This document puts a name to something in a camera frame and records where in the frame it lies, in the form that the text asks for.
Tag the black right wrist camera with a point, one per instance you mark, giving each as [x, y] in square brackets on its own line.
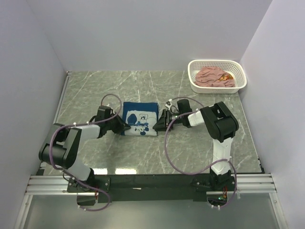
[183, 106]

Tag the aluminium front frame rail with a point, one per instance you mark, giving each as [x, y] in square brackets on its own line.
[56, 185]

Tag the pink t-shirt in basket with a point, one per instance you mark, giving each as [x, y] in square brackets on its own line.
[214, 77]

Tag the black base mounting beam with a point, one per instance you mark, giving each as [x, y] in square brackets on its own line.
[161, 187]

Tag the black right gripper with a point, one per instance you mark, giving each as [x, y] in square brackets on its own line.
[161, 125]

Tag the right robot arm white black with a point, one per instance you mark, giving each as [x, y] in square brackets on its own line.
[220, 123]

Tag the aluminium rail at table edge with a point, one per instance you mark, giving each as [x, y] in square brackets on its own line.
[40, 171]

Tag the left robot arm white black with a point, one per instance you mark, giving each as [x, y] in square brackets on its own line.
[64, 143]

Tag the white perforated plastic basket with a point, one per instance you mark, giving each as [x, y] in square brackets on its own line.
[232, 67]

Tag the blue printed t-shirt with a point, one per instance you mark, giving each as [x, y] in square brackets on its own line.
[140, 117]

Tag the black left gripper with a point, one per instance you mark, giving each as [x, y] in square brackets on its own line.
[121, 126]

